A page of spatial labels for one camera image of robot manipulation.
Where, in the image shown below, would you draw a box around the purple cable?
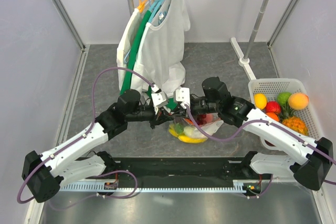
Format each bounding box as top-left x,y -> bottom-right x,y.
17,68 -> 160,210
185,103 -> 336,201

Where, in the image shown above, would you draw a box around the pink peach with leaf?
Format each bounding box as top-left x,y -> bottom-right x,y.
204,114 -> 216,124

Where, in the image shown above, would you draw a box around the orange fruit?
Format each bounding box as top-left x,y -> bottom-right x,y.
266,112 -> 280,122

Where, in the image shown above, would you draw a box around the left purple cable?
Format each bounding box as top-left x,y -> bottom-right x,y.
17,68 -> 160,210

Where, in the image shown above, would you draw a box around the purple grapes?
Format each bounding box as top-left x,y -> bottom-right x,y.
196,114 -> 207,125

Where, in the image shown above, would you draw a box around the white radish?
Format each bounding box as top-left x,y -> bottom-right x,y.
183,126 -> 200,138

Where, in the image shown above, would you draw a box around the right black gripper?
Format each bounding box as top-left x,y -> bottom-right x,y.
172,97 -> 220,121

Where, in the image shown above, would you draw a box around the white plastic basket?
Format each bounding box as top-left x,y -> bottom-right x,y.
248,78 -> 322,140

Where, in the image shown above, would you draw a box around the grey cable duct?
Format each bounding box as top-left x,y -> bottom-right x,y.
60,180 -> 248,193

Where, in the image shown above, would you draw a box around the green cabbage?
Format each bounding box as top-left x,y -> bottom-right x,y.
174,123 -> 184,135

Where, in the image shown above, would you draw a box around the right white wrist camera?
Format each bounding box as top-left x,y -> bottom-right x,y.
174,88 -> 191,109

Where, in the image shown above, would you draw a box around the back white t-shirt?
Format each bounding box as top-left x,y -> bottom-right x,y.
116,7 -> 145,91

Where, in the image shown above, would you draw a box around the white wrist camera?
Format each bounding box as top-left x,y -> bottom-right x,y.
174,88 -> 191,109
151,84 -> 169,108

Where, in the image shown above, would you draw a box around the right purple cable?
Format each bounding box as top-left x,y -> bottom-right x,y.
185,103 -> 336,201

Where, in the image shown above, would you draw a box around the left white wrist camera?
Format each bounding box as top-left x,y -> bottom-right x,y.
151,84 -> 169,108

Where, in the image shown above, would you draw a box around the white t-shirt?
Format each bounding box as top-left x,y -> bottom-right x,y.
116,7 -> 145,91
133,0 -> 191,98

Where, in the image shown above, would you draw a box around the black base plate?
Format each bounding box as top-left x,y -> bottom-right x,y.
78,155 -> 274,190

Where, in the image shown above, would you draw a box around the small pineapple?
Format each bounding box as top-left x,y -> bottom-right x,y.
280,104 -> 309,136

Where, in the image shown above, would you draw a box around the green t-shirt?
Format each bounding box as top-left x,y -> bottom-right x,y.
118,10 -> 177,110

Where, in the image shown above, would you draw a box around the yellow banana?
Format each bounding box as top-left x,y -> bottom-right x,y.
168,124 -> 207,144

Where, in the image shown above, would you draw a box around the yellow lemon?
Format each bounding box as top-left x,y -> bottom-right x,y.
254,93 -> 267,110

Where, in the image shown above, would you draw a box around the front white t-shirt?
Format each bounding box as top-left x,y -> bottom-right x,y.
133,0 -> 191,98

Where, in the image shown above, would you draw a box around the teal hanger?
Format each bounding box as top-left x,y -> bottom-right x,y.
148,0 -> 165,23

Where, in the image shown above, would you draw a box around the green lime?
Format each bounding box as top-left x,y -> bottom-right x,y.
277,92 -> 292,106

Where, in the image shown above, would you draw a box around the clear zip top bag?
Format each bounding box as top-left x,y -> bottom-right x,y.
167,112 -> 224,144

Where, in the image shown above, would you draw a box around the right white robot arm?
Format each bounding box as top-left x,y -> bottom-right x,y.
174,77 -> 335,191

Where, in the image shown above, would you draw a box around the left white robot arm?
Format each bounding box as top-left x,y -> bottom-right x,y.
17,88 -> 170,204

